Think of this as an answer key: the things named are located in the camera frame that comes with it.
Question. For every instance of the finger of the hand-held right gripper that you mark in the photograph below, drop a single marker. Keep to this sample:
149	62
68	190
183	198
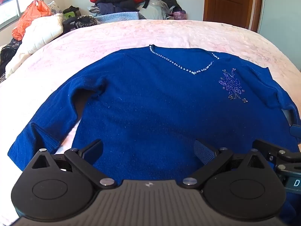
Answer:
277	152
296	131

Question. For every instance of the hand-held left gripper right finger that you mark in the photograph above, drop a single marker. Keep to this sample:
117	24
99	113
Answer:
201	153

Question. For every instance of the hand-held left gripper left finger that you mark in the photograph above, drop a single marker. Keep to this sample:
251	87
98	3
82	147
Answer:
94	151

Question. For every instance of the blue beaded sweater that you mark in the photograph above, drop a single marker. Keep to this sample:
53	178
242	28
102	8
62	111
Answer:
145	103

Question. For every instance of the dark patterned clothes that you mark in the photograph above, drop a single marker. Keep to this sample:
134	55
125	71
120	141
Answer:
8	54

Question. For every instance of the pink bedspread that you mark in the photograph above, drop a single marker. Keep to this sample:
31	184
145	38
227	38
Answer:
131	35

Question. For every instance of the white quilted jacket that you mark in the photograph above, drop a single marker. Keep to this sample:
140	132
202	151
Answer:
38	35

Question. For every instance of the leopard print cloth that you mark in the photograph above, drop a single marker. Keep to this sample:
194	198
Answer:
85	21

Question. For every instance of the light blue quilted blanket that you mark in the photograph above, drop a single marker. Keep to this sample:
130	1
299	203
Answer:
122	17

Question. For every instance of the purple bag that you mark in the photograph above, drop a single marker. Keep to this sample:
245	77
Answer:
180	14

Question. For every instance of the green and black bag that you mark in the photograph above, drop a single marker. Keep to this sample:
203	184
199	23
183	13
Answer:
70	13

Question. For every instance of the checkered cloth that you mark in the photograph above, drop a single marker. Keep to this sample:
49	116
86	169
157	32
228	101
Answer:
93	10

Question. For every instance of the navy garment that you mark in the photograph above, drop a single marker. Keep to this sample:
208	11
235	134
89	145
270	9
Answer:
110	8

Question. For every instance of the brown wooden door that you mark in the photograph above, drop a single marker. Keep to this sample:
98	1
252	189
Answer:
229	2

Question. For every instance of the grey garment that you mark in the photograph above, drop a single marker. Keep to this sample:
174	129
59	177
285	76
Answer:
152	13

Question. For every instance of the floral grey pillow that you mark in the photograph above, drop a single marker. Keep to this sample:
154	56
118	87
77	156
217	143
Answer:
54	7

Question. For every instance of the orange plastic bag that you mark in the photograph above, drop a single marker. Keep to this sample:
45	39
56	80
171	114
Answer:
28	16

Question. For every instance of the clear plastic bag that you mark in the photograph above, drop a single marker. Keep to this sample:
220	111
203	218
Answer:
160	4

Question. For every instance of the black jacket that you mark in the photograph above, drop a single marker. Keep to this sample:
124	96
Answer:
169	0

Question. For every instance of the window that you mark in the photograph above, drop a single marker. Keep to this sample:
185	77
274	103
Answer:
9	10

